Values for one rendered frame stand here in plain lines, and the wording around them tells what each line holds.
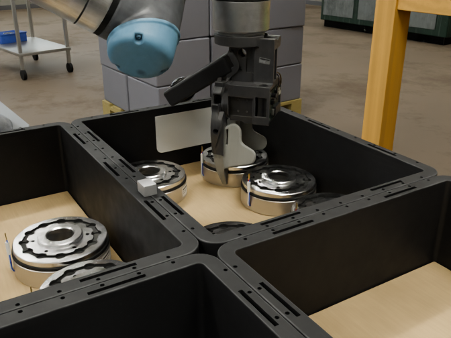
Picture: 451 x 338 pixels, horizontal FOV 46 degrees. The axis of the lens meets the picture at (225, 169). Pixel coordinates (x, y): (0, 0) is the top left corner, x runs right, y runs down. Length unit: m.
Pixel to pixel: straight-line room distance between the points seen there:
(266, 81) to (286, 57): 2.95
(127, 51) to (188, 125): 0.28
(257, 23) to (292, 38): 2.98
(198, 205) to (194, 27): 2.50
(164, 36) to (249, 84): 0.17
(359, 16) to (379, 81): 5.49
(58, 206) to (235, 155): 0.25
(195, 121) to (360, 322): 0.44
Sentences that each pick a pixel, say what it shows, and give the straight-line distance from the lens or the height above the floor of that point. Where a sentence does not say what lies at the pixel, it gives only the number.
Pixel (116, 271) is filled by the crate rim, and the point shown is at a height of 0.93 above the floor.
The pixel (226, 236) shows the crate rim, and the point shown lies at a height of 0.93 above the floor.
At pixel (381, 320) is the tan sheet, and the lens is 0.55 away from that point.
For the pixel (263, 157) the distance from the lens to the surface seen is 0.81.
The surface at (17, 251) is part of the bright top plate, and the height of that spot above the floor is 0.86.
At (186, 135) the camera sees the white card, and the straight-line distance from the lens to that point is 0.85.
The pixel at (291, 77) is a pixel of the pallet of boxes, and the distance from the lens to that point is 3.73.
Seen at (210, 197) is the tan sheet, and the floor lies 0.83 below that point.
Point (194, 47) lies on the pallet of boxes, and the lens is 3.19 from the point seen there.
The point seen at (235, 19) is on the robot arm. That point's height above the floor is 1.07.
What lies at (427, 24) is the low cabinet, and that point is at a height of 0.23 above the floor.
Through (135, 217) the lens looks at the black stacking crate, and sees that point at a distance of 0.54.
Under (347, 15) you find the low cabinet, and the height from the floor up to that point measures 0.21.
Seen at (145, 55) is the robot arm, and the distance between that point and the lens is 0.60.
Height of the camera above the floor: 1.16
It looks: 23 degrees down
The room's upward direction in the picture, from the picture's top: straight up
